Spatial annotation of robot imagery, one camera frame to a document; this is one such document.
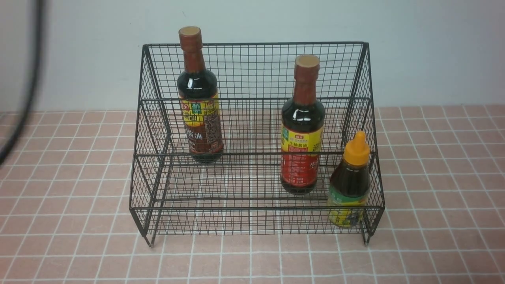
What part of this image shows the soy sauce bottle red label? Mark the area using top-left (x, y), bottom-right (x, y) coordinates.
top-left (280, 54), bottom-right (326, 196)

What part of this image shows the black wire shelf rack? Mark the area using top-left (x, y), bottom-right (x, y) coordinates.
top-left (129, 41), bottom-right (385, 247)

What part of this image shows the small bottle orange cap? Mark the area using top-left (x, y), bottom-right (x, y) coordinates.
top-left (326, 131), bottom-right (370, 228)

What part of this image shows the black cable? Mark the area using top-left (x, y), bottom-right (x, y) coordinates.
top-left (0, 0), bottom-right (46, 165)

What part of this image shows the soy sauce bottle brown label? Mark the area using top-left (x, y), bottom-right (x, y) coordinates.
top-left (177, 26), bottom-right (224, 163)

